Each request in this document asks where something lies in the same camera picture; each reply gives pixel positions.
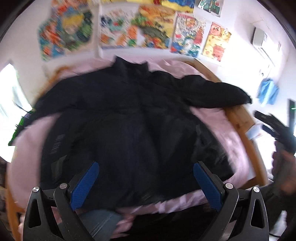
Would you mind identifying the yellow pig chick drawing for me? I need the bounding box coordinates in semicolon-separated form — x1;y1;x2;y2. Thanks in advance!
202;22;231;62

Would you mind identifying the window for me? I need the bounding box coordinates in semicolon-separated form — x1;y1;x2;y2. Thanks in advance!
1;63;32;163

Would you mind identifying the grey blue garment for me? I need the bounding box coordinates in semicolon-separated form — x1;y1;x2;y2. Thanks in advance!
78;210;122;241

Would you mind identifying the anime girl blond drawing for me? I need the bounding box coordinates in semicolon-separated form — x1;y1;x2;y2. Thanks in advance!
38;1;94;61

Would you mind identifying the red haired child drawing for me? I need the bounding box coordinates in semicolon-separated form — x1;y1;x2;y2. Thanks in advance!
198;0;224;17

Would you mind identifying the white air conditioner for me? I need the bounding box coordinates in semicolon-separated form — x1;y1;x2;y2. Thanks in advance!
251;27;281;62

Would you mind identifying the pink jellyfish drawing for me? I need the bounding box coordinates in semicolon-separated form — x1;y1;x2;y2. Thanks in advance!
161;0;195;14

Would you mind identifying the fruit drink drawing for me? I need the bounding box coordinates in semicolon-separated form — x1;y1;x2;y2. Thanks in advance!
99;8;138;49

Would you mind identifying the red blue pattern drawing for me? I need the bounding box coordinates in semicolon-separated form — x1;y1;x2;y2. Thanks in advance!
170;13;206;58

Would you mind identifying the black padded jacket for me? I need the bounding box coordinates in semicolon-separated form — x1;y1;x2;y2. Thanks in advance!
8;57;252;210

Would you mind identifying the right hand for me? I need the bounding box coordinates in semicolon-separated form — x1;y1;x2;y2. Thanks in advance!
272;141;295;195

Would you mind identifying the orange landscape drawing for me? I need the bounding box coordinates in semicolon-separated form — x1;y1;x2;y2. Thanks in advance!
132;4;176;49

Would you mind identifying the pink duvet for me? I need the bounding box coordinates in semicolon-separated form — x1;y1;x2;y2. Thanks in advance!
7;57;251;240

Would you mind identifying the blue hanging garment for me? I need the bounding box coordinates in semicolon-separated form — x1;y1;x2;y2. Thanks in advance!
257;78;279;105

